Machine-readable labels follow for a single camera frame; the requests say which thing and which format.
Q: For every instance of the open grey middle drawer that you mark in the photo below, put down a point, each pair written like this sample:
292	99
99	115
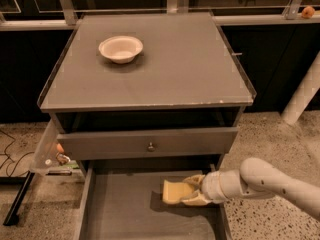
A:
127	205

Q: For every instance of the grey drawer cabinet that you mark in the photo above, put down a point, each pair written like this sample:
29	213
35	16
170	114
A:
185	77

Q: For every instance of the white paper bowl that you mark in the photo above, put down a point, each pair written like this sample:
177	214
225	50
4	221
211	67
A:
120	49

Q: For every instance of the round metal drawer knob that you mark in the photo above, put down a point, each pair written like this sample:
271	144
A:
151	147

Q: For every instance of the black metal floor bar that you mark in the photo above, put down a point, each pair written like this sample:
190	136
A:
12	217

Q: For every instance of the grey closed top drawer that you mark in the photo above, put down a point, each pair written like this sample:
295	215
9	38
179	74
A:
133	144

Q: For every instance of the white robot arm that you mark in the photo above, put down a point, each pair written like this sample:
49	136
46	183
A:
255	178

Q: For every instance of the yellow sponge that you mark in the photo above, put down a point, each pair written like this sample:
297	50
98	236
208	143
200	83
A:
174	192

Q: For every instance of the metal window frame rail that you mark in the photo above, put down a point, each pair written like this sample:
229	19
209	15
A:
29	15

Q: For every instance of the clear plastic side bin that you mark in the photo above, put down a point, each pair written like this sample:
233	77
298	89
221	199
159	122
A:
47	159

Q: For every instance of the small orange ball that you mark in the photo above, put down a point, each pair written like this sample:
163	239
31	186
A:
307	12

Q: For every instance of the white diagonal pole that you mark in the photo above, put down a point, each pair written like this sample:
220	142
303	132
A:
304	93

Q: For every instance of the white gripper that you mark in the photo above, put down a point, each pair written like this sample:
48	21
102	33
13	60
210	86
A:
210	186

